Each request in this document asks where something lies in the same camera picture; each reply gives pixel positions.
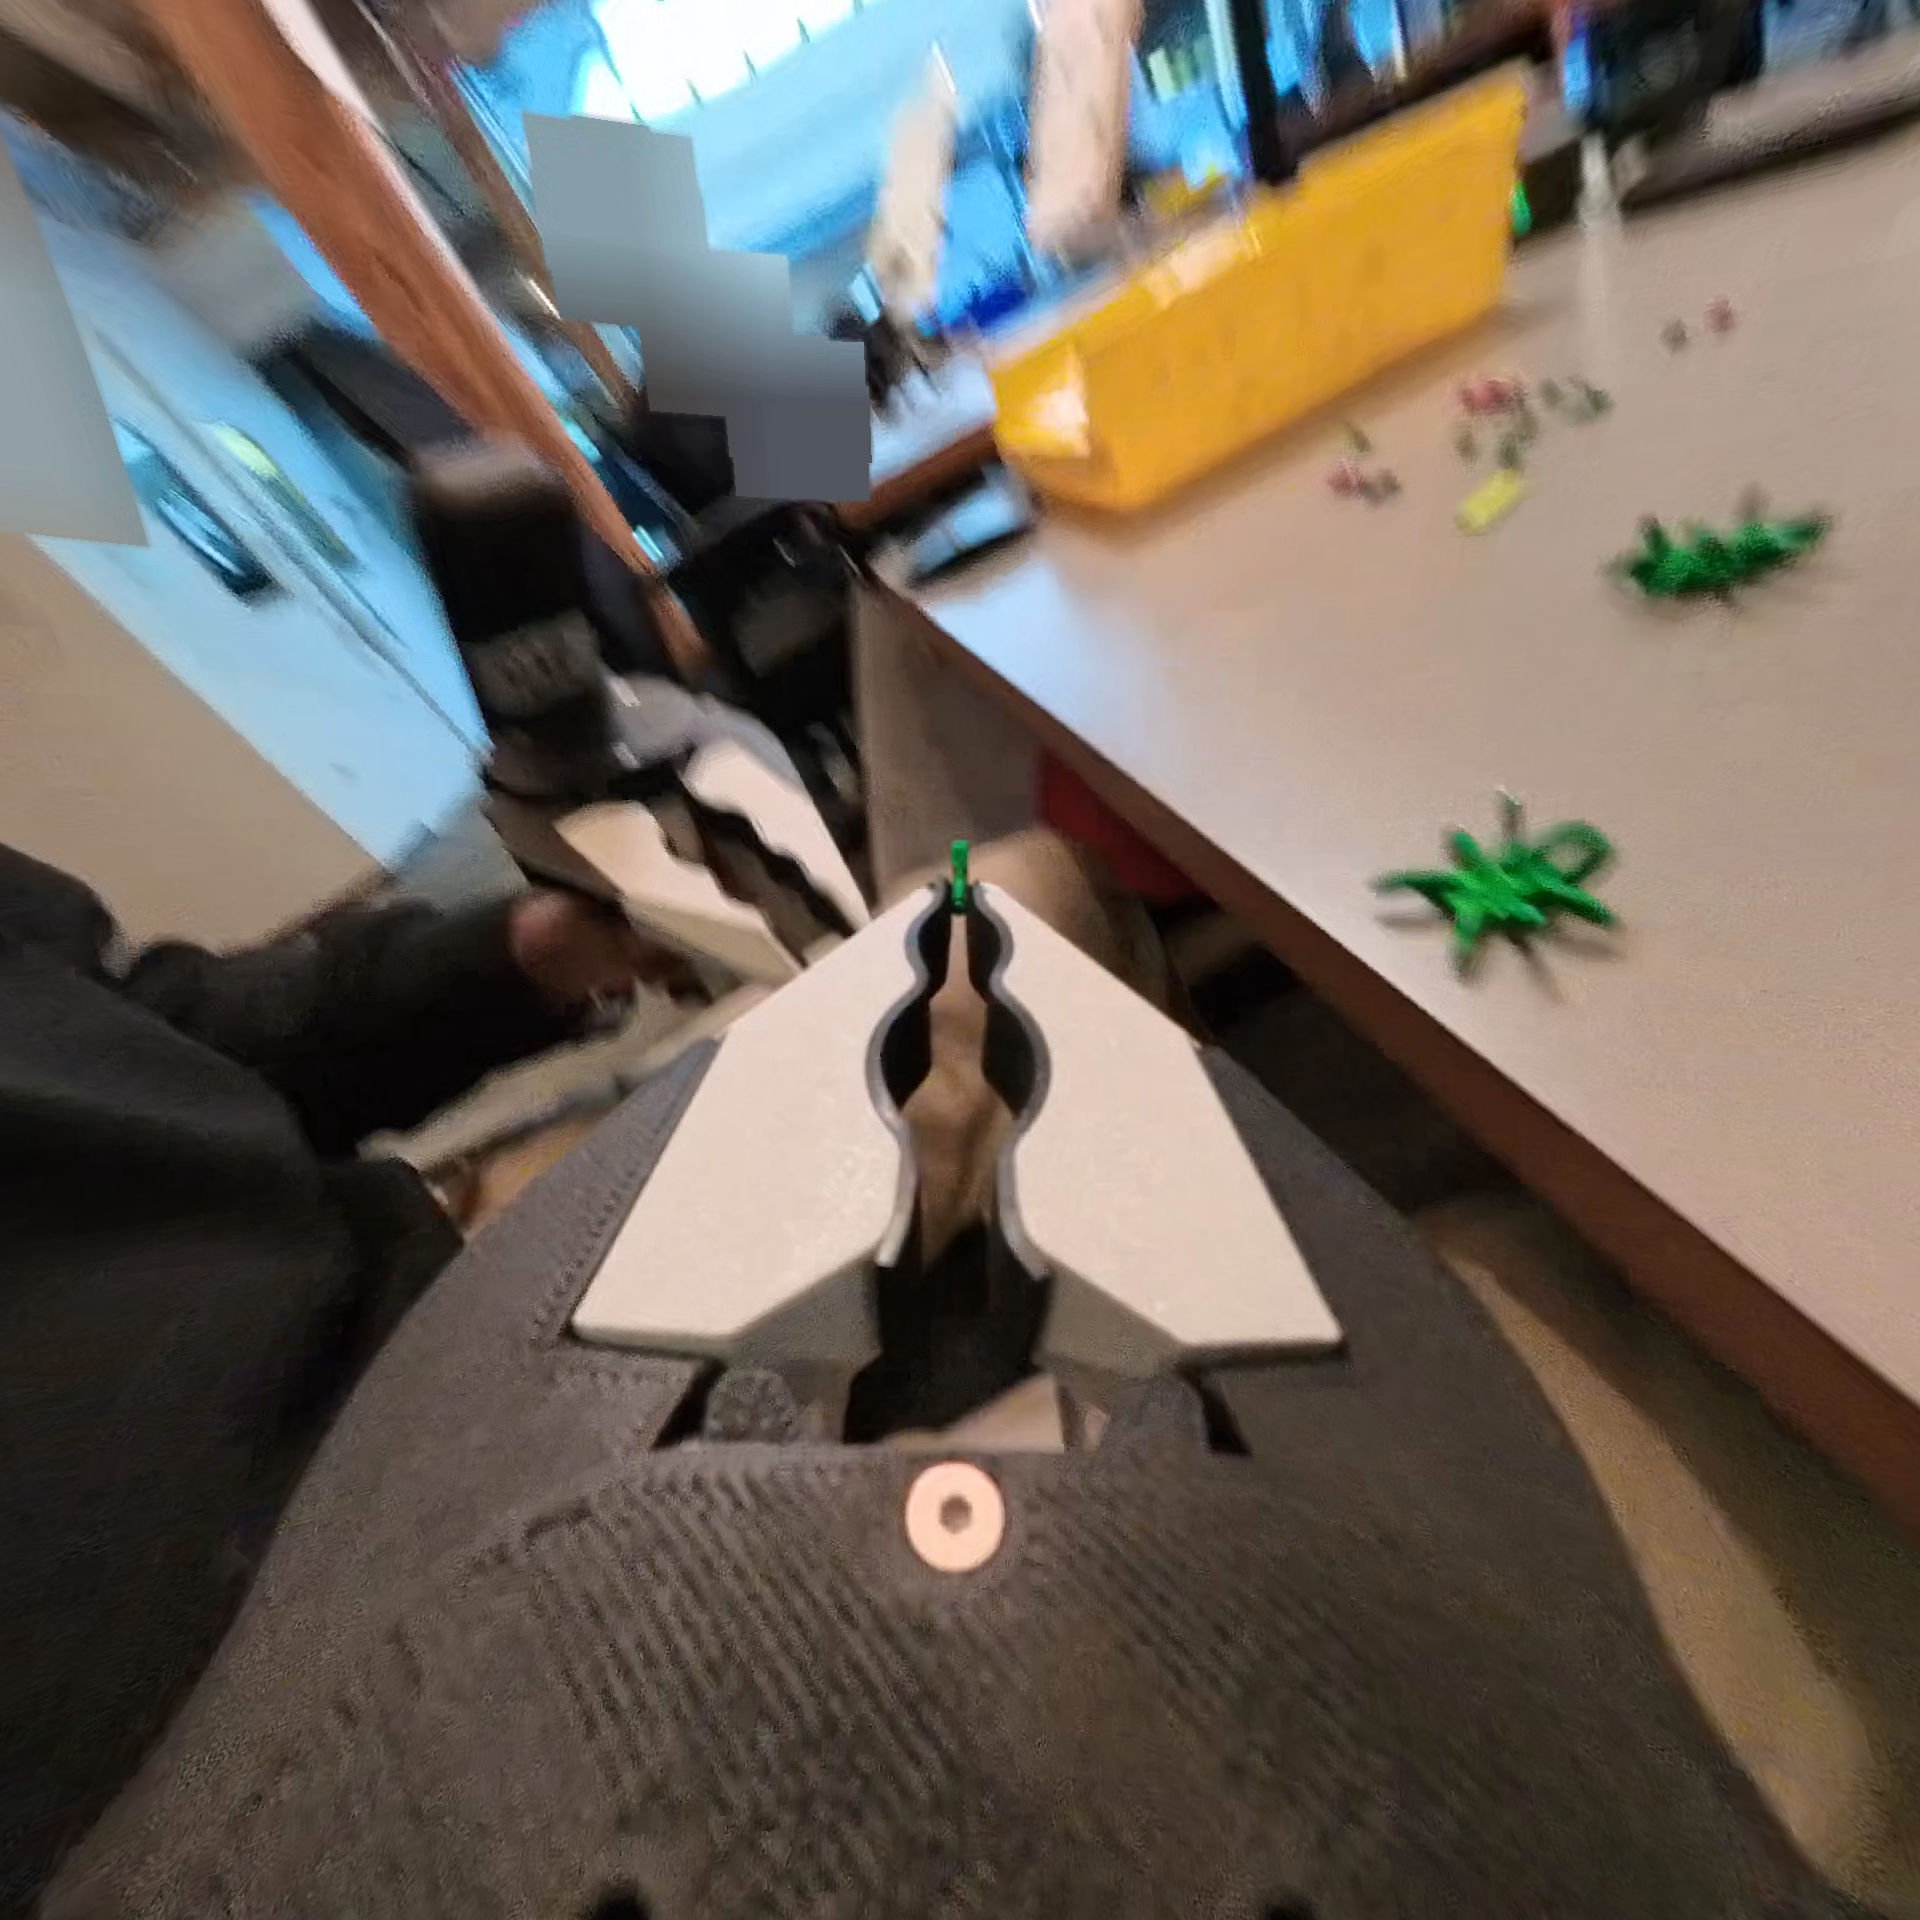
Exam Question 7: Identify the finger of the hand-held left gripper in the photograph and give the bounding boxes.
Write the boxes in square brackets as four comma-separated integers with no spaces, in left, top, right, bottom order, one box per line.
[556,801,801,987]
[683,743,879,944]

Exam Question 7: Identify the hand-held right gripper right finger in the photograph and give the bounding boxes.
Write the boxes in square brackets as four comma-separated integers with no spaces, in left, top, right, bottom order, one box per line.
[959,883,1345,1374]

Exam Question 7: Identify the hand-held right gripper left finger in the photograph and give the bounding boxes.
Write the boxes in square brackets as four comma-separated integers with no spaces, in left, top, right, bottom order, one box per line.
[570,883,938,1374]

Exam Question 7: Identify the person's left forearm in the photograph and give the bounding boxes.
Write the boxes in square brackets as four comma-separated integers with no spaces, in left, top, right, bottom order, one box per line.
[111,896,518,1159]

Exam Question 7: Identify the person's left hand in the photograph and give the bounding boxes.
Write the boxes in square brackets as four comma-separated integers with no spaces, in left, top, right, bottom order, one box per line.
[504,883,708,1009]

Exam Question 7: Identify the green toy leaf cluster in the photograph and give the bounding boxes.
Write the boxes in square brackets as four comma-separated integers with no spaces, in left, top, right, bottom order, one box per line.
[1373,797,1622,978]
[1606,501,1834,606]

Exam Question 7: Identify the yellow plastic bin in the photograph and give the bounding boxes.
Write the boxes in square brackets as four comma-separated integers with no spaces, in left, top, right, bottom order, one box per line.
[981,68,1524,513]

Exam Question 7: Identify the scattered small toy pieces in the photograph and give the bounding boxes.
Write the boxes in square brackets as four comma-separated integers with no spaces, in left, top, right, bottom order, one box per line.
[1322,294,1741,503]

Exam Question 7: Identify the black pole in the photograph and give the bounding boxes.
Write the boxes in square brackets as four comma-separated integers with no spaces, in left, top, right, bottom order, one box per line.
[1228,0,1304,188]

